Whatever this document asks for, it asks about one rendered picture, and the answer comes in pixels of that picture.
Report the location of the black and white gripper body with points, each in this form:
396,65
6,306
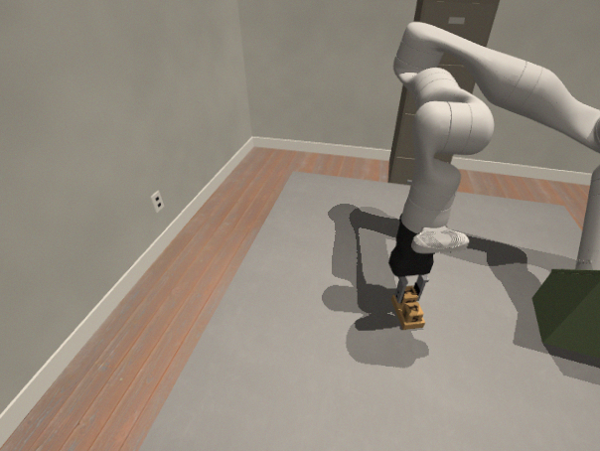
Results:
422,231

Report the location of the small wooden tray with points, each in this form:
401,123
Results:
405,326

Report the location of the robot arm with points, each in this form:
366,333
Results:
464,124

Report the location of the wooden number cube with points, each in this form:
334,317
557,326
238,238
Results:
412,312
409,296

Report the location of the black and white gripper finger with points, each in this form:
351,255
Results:
419,284
400,289

